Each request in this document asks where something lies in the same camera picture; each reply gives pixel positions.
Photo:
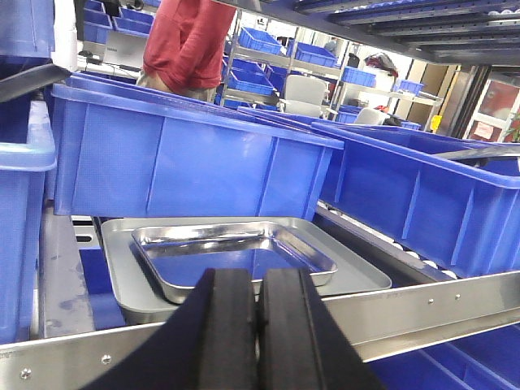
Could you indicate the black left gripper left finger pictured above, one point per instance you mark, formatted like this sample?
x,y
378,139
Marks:
x,y
208,343

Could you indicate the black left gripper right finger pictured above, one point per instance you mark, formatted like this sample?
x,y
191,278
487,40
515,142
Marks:
x,y
300,344

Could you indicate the small shiny silver tray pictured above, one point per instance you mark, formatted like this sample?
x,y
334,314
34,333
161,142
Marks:
x,y
178,255

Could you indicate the large grey metal tray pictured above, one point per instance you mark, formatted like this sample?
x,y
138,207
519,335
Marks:
x,y
141,300

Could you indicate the blue bin upper right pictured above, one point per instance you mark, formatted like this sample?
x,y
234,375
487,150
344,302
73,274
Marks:
x,y
462,216

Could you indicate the blue bin behind tray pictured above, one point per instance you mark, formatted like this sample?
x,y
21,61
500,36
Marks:
x,y
130,152

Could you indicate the white office chair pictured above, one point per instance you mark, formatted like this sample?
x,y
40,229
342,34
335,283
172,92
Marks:
x,y
303,95

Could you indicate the blue bin far left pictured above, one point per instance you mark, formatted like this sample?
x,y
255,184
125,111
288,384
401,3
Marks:
x,y
27,153

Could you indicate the person in red shirt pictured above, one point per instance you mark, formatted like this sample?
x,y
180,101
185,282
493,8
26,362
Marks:
x,y
184,51

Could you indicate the background shelving with bins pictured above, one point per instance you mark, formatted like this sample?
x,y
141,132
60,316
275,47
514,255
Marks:
x,y
258,68

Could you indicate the stainless steel shelf front rail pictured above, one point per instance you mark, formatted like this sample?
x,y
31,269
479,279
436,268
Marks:
x,y
379,324

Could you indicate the black roller track rail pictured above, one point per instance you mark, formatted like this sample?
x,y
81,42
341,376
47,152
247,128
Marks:
x,y
403,269

